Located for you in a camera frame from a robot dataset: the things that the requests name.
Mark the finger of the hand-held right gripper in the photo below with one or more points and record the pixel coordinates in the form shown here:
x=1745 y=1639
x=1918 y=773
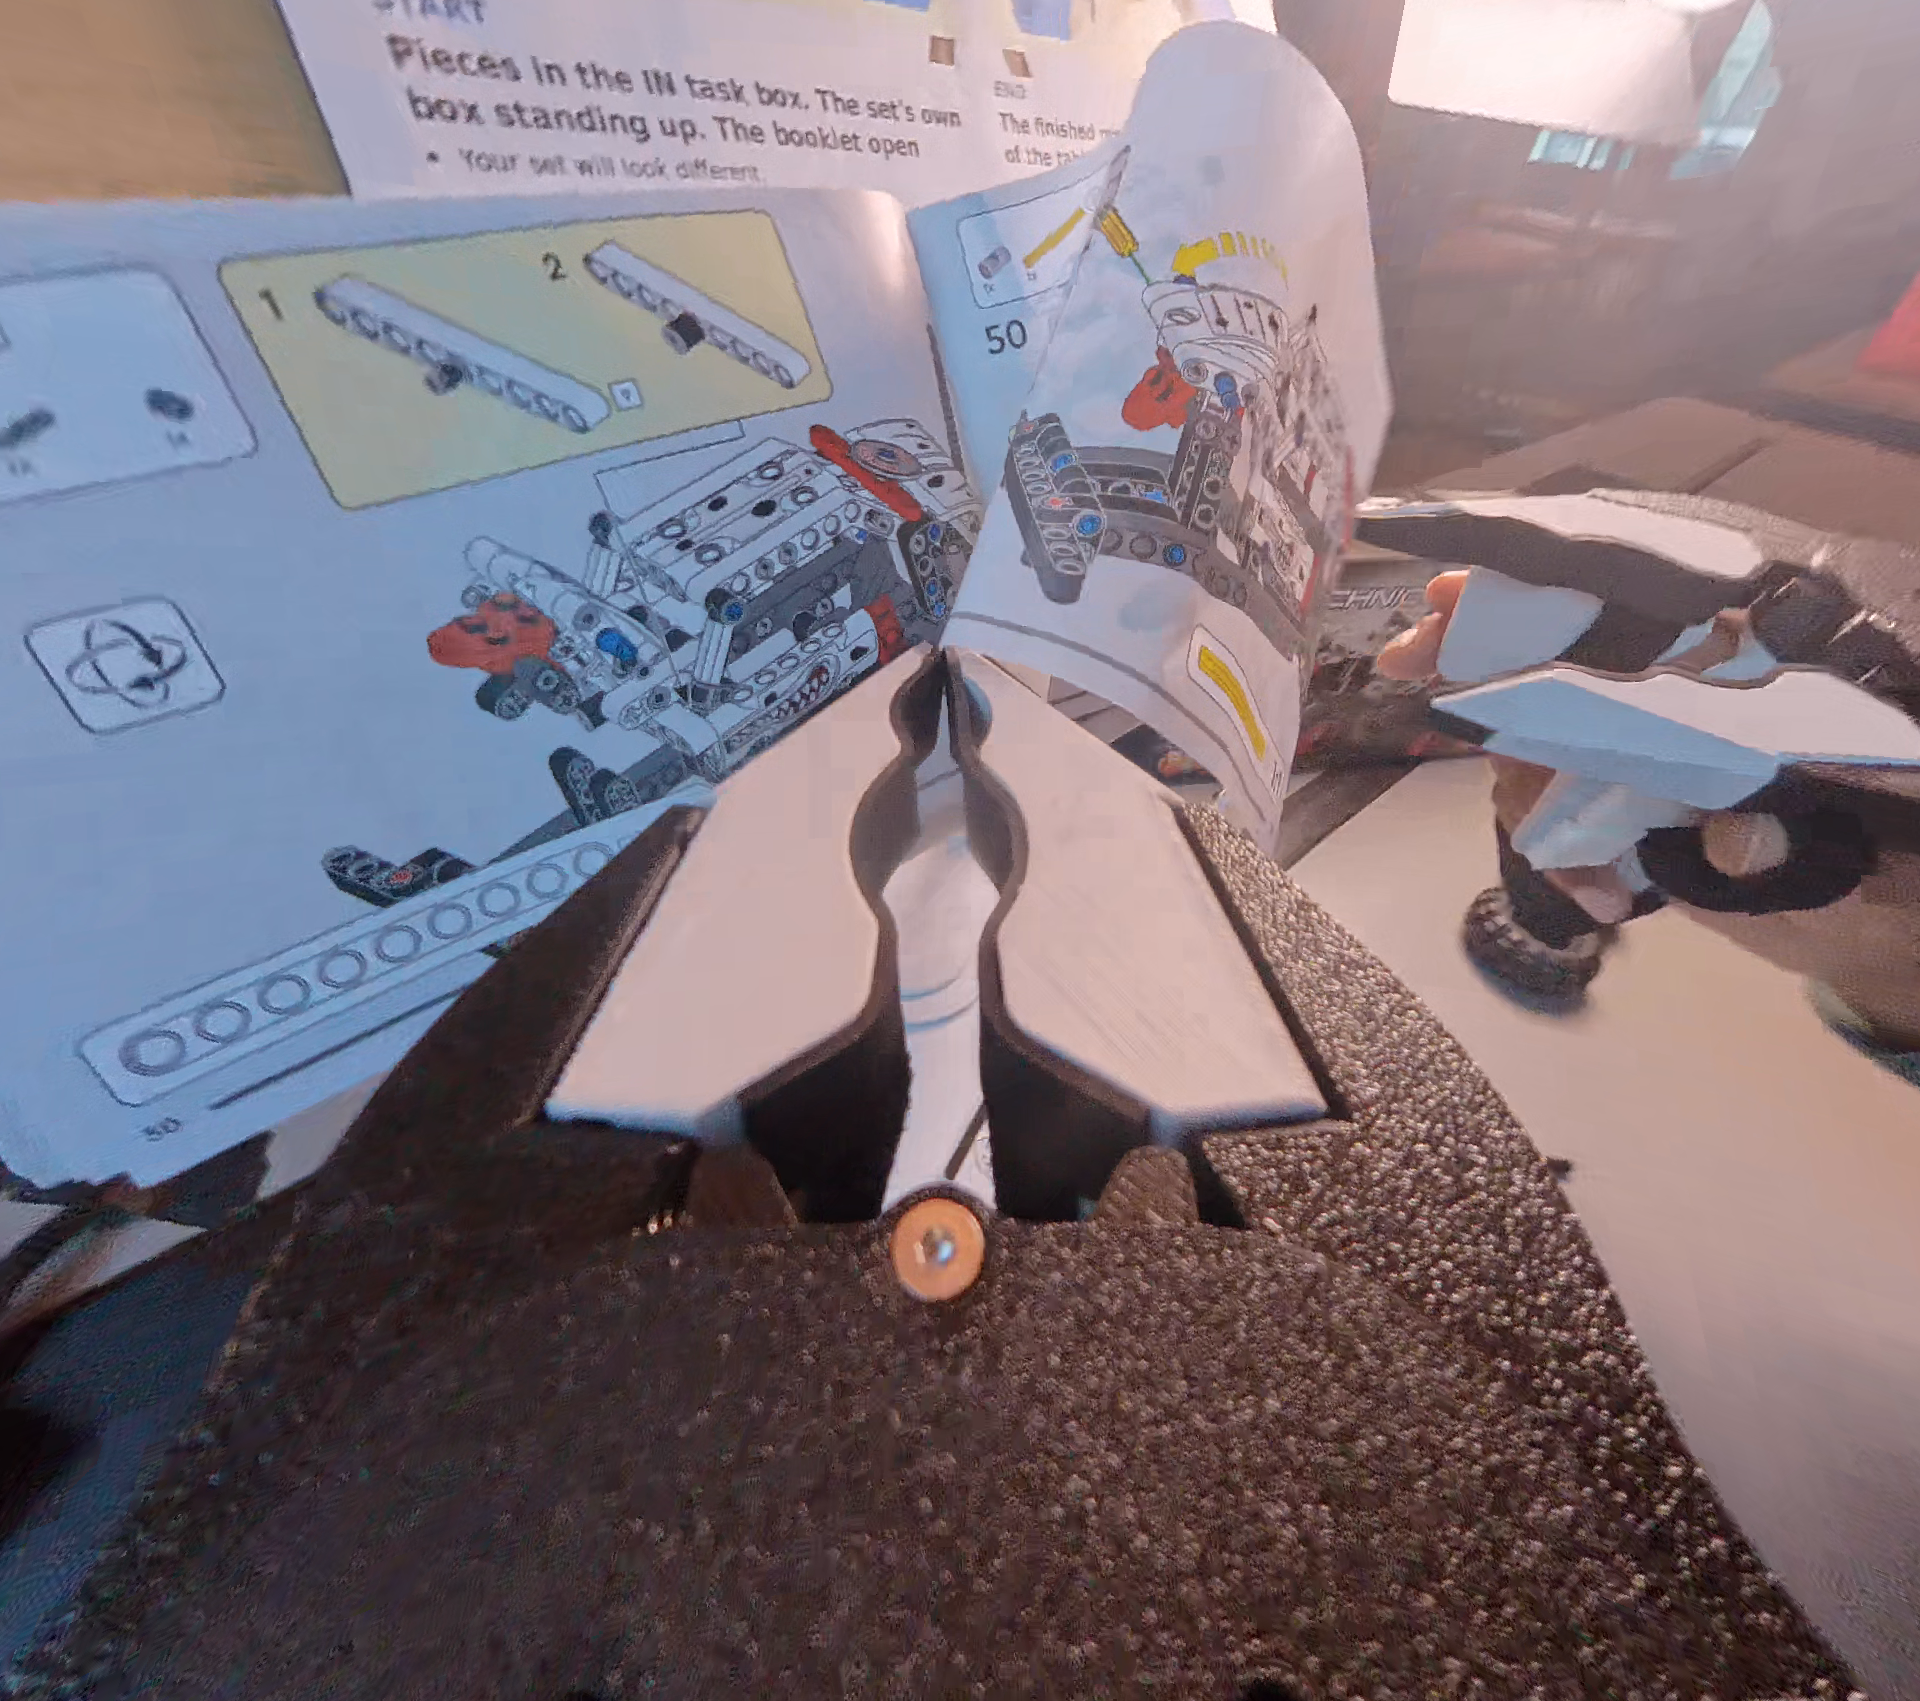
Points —
x=1575 y=539
x=1652 y=732

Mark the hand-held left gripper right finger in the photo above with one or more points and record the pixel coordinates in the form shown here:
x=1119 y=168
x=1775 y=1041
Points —
x=1171 y=966

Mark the person's right hand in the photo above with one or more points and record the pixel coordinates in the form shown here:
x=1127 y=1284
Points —
x=1421 y=644

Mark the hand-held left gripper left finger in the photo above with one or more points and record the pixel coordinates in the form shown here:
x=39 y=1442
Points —
x=722 y=950

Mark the toy truck set box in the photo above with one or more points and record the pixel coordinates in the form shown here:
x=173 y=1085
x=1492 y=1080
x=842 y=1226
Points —
x=1350 y=711

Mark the building instruction booklet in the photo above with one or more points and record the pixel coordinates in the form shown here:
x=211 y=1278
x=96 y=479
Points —
x=452 y=680

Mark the black toy tyre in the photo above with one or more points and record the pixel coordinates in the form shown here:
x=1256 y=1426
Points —
x=1532 y=958

